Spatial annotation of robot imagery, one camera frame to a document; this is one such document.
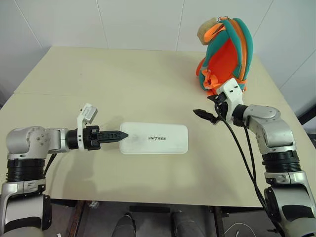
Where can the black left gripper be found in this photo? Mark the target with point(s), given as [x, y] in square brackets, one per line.
[91, 144]

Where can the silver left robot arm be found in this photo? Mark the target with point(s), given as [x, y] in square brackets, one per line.
[29, 143]

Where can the dark metal frame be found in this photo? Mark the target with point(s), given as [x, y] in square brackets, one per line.
[307, 123]

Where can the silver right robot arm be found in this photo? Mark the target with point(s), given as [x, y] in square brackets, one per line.
[274, 128]

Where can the white flat rectangular box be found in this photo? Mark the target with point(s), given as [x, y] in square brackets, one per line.
[158, 145]

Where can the orange and teal backpack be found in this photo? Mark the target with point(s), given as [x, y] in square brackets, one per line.
[222, 56]

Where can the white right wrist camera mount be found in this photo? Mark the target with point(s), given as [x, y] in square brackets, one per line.
[233, 92]

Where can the dark table leg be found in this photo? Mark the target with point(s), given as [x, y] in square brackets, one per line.
[218, 222]

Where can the dark rounded shape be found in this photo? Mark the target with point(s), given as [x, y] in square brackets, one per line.
[126, 225]

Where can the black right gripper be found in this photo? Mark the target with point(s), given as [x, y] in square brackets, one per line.
[222, 107]

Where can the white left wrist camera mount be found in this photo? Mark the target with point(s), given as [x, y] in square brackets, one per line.
[87, 114]

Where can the small clear plastic piece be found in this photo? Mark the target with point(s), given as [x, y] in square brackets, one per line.
[94, 205]

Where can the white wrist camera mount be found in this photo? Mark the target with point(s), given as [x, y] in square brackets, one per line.
[87, 114]
[233, 92]

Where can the brown table leg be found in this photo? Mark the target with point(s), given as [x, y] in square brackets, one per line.
[78, 217]

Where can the black bar under table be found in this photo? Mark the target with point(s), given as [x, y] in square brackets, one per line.
[149, 209]

